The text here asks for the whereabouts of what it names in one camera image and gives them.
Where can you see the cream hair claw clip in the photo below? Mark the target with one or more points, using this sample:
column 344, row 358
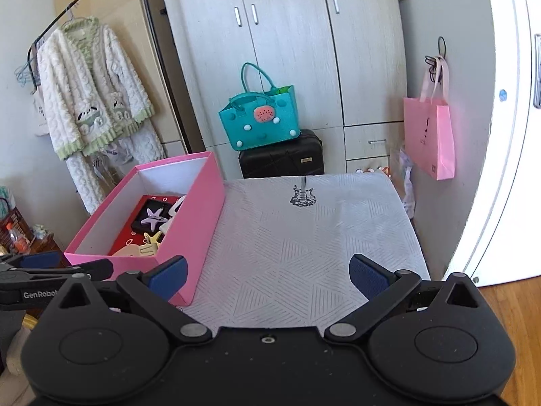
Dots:
column 135, row 250

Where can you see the pink gift bag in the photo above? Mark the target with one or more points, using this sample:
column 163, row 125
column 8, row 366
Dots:
column 427, row 135

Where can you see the crumpled white plastic bag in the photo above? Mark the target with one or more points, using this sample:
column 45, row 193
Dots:
column 408, row 194

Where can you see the brown wooden cabinet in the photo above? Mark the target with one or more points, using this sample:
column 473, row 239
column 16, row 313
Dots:
column 46, row 245

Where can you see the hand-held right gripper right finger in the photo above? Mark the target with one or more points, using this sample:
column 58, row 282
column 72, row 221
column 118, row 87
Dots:
column 367, row 275

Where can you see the white fluffy panda pyjamas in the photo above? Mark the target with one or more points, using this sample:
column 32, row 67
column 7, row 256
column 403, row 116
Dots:
column 84, row 80

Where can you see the purple star hair clip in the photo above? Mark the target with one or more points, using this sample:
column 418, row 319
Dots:
column 153, row 218

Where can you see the red patterned flat box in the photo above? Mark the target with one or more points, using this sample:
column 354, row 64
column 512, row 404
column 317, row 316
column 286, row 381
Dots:
column 126, row 241

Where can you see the black rectangular tray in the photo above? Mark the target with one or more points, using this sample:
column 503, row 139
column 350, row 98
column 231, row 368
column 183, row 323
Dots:
column 137, row 225

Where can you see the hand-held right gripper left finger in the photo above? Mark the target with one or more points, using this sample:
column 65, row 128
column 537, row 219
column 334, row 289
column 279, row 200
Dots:
column 169, row 275

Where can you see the black suitcase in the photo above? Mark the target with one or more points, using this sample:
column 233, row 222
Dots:
column 279, row 158

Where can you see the white refrigerator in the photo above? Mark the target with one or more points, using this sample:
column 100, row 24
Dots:
column 498, row 156

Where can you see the yellow star hair clip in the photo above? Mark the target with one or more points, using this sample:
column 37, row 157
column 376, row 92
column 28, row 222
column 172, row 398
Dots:
column 153, row 237

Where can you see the black clothes rack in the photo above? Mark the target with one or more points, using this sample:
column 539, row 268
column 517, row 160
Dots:
column 29, row 55

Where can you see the pink cardboard box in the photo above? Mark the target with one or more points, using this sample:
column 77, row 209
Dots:
column 203, row 220

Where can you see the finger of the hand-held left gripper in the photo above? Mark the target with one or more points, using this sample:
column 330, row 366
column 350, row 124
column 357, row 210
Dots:
column 44, row 259
column 99, row 268

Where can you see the orange drink bottle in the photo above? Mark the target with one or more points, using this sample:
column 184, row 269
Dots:
column 17, row 239

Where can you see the white portable wifi router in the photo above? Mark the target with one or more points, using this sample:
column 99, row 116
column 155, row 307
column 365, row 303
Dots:
column 171, row 220

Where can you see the white wooden wardrobe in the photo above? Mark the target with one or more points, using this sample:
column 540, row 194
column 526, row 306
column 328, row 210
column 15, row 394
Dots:
column 296, row 29

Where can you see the white tote bag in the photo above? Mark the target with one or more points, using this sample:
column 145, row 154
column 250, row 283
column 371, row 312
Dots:
column 40, row 114

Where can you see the teal felt handbag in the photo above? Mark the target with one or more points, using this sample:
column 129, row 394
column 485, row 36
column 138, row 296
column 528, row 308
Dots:
column 253, row 131

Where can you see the white printed plastic bag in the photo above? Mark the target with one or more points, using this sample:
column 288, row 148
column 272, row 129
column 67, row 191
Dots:
column 118, row 152

